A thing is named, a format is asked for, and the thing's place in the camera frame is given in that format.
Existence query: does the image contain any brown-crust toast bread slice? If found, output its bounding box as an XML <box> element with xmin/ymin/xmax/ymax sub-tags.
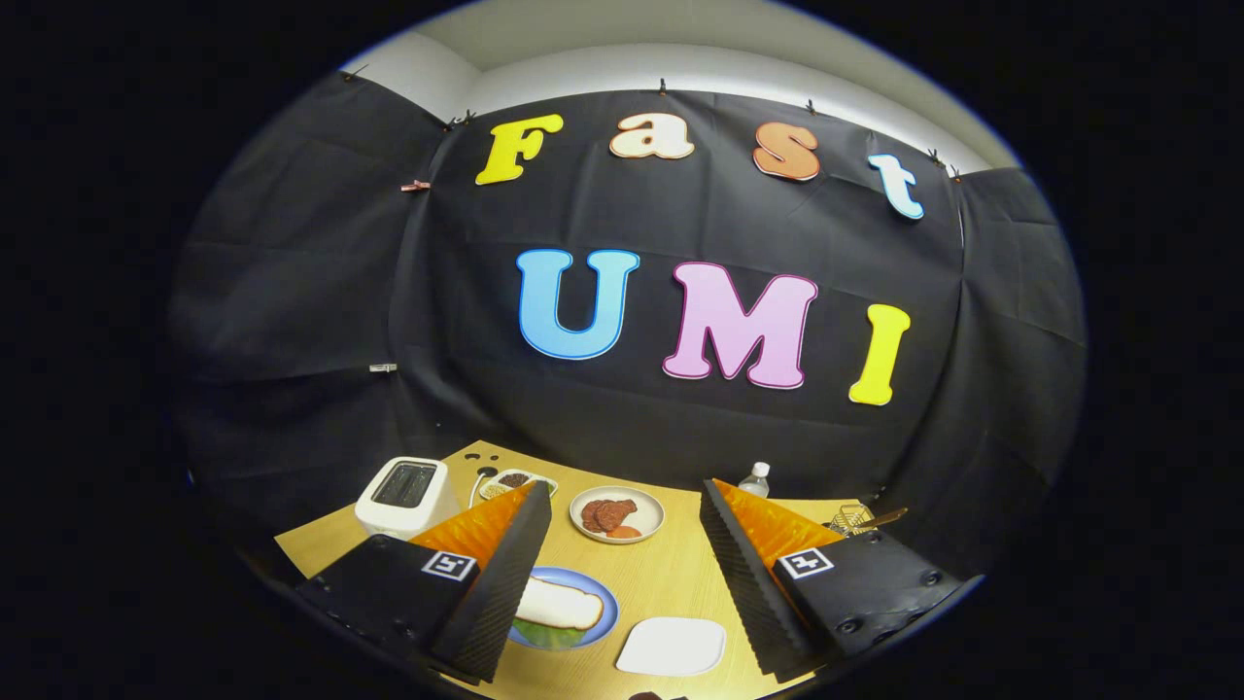
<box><xmin>515</xmin><ymin>576</ymin><xmax>605</xmax><ymax>631</ymax></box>

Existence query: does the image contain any white square plate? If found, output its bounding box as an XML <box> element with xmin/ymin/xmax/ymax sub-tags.
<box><xmin>615</xmin><ymin>616</ymin><xmax>728</xmax><ymax>678</ymax></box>

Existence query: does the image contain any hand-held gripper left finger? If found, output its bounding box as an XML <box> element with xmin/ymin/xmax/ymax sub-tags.
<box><xmin>294</xmin><ymin>479</ymin><xmax>553</xmax><ymax>684</ymax></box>

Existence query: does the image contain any small metal wire basket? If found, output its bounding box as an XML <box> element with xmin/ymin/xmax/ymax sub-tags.
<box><xmin>826</xmin><ymin>503</ymin><xmax>910</xmax><ymax>539</ymax></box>

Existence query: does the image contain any green lettuce leaf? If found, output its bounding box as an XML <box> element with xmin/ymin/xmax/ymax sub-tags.
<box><xmin>512</xmin><ymin>617</ymin><xmax>589</xmax><ymax>650</ymax></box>

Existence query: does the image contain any white round plate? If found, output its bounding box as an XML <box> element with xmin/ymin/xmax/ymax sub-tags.
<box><xmin>569</xmin><ymin>485</ymin><xmax>667</xmax><ymax>544</ymax></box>

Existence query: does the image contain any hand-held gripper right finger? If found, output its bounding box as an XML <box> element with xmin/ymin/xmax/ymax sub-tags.
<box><xmin>700</xmin><ymin>477</ymin><xmax>985</xmax><ymax>683</ymax></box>

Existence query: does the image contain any white divided bean dish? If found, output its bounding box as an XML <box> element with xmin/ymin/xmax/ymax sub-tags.
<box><xmin>479</xmin><ymin>470</ymin><xmax>560</xmax><ymax>502</ymax></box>

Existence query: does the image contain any blue round plate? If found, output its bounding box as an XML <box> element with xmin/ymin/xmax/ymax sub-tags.
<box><xmin>507</xmin><ymin>567</ymin><xmax>619</xmax><ymax>650</ymax></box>

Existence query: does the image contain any white toaster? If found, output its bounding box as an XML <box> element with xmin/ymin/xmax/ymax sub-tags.
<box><xmin>354</xmin><ymin>456</ymin><xmax>463</xmax><ymax>542</ymax></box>

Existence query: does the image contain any black backdrop cloth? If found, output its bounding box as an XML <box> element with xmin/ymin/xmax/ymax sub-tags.
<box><xmin>170</xmin><ymin>68</ymin><xmax>1088</xmax><ymax>584</ymax></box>

